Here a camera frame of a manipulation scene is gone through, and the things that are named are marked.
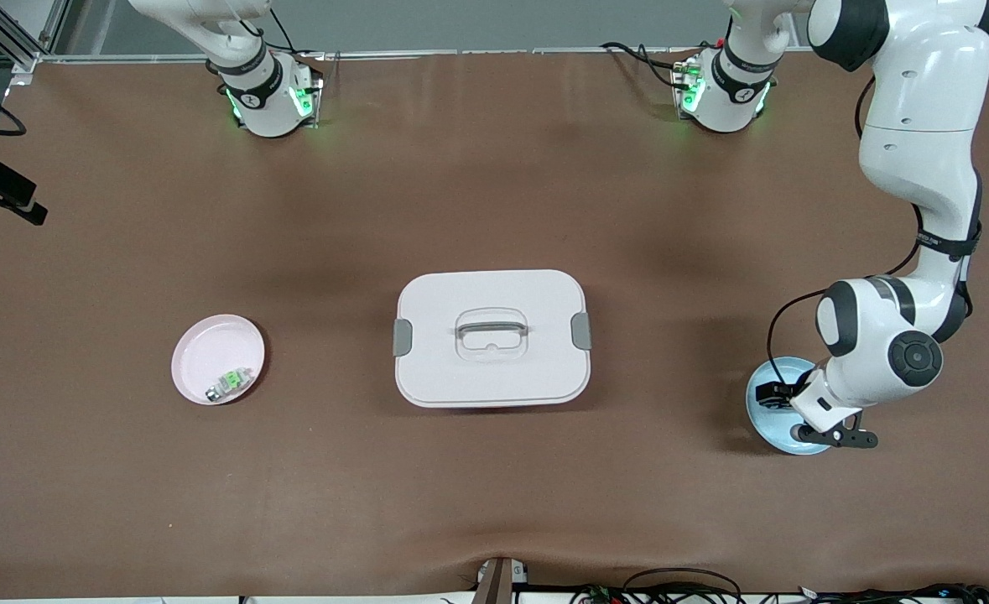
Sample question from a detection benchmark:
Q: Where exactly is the white lidded storage box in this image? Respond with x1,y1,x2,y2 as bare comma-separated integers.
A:
393,269,593,409

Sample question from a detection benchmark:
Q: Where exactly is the pink round plate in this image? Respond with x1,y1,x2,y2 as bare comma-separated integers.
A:
171,314,267,407

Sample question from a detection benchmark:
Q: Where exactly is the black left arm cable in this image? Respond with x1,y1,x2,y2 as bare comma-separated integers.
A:
765,201,924,388

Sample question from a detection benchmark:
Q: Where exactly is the black left base cable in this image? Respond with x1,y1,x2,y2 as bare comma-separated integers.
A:
601,40,679,89

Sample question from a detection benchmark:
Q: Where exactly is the black right base cable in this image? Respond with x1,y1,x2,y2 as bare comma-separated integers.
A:
268,8,327,64

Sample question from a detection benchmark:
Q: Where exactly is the brown table mat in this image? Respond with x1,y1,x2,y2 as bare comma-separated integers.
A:
0,50,989,598

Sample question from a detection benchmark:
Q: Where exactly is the light blue round plate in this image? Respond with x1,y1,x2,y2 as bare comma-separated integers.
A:
745,356,846,456

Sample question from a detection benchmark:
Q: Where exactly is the metal table edge bracket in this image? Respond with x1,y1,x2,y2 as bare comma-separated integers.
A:
473,557,530,604

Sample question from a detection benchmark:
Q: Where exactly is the aluminium frame profile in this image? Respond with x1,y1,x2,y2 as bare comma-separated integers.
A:
0,0,71,72

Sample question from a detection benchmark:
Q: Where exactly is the black base cable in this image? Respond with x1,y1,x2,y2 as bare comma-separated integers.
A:
268,8,327,64
601,40,679,89

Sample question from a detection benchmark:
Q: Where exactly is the green and white switch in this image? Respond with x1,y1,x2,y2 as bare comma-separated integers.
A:
206,367,253,402

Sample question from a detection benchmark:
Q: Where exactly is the black cable bundle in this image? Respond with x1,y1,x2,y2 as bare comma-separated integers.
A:
746,581,989,604

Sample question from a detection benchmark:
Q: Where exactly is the black looped cable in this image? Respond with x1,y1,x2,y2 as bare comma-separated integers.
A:
622,568,744,604

